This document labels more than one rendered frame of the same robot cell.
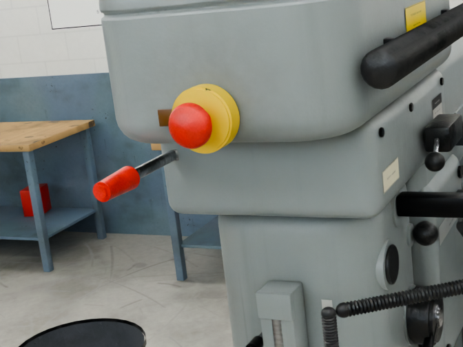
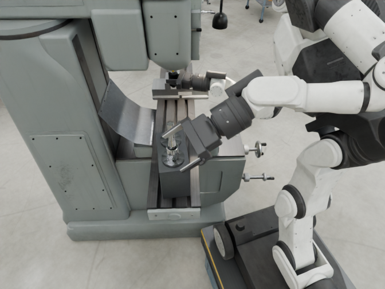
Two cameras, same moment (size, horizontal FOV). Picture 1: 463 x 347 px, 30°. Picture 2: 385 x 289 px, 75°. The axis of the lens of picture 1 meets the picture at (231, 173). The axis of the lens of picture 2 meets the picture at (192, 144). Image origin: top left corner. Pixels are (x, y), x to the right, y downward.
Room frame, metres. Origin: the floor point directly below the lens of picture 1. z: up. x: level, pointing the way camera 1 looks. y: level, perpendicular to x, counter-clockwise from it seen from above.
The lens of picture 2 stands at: (1.41, 0.94, 1.93)
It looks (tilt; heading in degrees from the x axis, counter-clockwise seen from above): 47 degrees down; 241
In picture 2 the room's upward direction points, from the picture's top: straight up
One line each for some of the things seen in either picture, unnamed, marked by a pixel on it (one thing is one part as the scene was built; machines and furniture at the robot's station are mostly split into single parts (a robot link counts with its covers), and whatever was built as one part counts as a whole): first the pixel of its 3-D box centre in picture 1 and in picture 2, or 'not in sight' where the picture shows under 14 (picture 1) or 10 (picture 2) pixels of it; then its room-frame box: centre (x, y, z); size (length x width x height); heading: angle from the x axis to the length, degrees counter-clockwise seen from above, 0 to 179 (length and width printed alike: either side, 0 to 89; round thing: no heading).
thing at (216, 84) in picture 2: not in sight; (213, 82); (0.81, 0.06, 1.24); 0.11 x 0.11 x 0.11; 48
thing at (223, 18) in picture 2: not in sight; (220, 19); (0.71, -0.07, 1.48); 0.07 x 0.07 x 0.06
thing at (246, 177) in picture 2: not in sight; (258, 176); (0.55, 0.28, 0.57); 0.22 x 0.06 x 0.06; 153
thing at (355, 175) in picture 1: (317, 135); not in sight; (1.00, -0.11, 1.68); 0.34 x 0.24 x 0.10; 153
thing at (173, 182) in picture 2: not in sight; (173, 163); (1.15, 0.30, 1.09); 0.22 x 0.12 x 0.20; 70
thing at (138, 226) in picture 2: not in sight; (150, 199); (1.19, -0.20, 0.10); 1.20 x 0.60 x 0.20; 153
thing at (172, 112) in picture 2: not in sight; (176, 120); (0.95, -0.10, 0.95); 1.24 x 0.23 x 0.08; 63
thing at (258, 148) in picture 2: not in sight; (252, 149); (0.52, 0.14, 0.69); 0.16 x 0.12 x 0.12; 153
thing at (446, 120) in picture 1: (436, 142); not in sight; (0.96, -0.24, 1.66); 0.12 x 0.04 x 0.04; 153
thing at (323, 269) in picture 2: not in sight; (300, 261); (0.76, 0.82, 0.68); 0.21 x 0.20 x 0.13; 80
